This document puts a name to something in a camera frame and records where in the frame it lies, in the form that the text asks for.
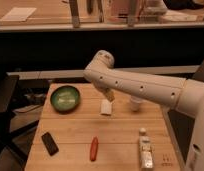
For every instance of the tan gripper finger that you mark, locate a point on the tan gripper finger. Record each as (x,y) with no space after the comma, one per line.
(109,94)

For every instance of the green ceramic bowl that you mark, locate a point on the green ceramic bowl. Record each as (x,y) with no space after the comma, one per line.
(65,98)

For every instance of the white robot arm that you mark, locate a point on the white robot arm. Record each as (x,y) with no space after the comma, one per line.
(181,94)

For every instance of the white rectangular block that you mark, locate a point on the white rectangular block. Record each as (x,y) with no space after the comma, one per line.
(106,107)

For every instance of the orange carrot toy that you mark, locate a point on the orange carrot toy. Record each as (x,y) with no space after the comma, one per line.
(94,149)

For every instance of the black phone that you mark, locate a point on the black phone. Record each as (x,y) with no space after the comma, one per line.
(49,143)

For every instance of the black chair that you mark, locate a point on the black chair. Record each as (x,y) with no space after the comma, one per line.
(8,87)

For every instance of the white paper sheet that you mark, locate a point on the white paper sheet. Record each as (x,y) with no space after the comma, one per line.
(18,14)

